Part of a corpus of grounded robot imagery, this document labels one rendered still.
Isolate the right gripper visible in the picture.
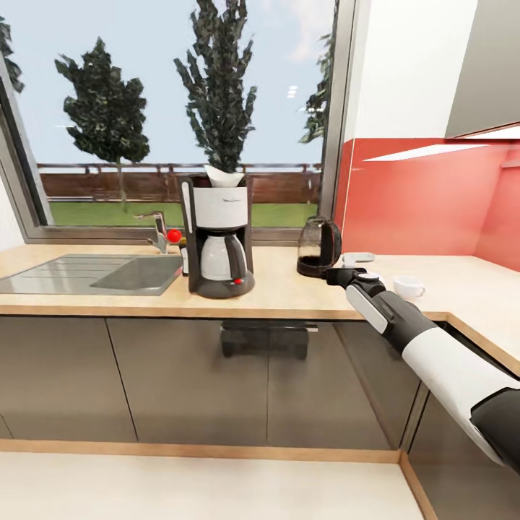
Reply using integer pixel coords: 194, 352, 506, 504
321, 266, 367, 287

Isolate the paper coffee filter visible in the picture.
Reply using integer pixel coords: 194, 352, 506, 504
204, 165, 244, 188

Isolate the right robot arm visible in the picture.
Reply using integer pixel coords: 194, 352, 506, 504
321, 252, 520, 475

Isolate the coffee cup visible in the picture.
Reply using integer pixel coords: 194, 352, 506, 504
393, 276, 426, 300

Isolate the electric kettle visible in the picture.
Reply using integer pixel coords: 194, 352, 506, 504
297, 215, 342, 278

